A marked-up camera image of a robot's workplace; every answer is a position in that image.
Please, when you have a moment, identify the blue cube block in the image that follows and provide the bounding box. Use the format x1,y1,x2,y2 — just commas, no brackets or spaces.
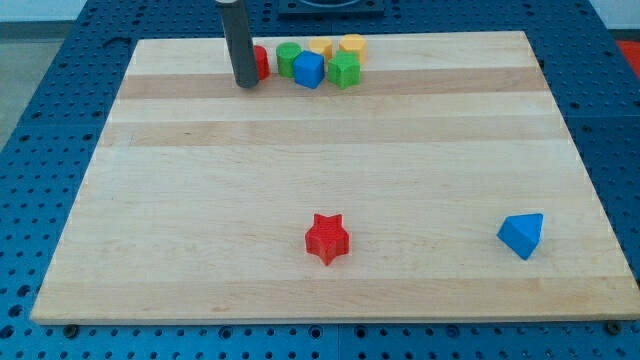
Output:
293,51,325,89

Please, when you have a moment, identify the yellow hexagon block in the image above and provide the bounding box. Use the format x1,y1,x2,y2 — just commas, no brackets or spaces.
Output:
339,34,368,64

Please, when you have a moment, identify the light wooden board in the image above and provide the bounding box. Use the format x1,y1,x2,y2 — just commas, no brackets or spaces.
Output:
31,31,639,325

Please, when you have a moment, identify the red star block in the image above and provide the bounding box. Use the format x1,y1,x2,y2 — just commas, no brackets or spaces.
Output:
305,214,350,266

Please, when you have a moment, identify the blue triangle block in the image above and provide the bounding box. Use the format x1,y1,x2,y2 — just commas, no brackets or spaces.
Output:
497,213,544,260

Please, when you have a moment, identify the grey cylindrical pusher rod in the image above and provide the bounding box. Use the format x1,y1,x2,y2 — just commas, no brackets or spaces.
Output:
215,0,259,89

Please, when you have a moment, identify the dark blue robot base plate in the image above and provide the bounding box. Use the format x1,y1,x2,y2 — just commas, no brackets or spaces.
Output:
277,0,385,18

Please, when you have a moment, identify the green star block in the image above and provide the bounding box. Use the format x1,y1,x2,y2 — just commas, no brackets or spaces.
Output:
327,51,361,89

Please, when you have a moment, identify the green cylinder block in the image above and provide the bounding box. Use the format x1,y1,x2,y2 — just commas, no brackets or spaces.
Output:
276,42,302,78

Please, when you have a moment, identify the red cylinder block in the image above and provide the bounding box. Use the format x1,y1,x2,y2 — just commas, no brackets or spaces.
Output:
254,45,270,80

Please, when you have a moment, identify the yellow cylinder block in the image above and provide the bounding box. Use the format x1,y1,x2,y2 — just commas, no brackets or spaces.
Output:
308,36,333,62

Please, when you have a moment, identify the blue perforated table frame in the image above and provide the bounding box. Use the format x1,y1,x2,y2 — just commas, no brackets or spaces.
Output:
1,0,639,359

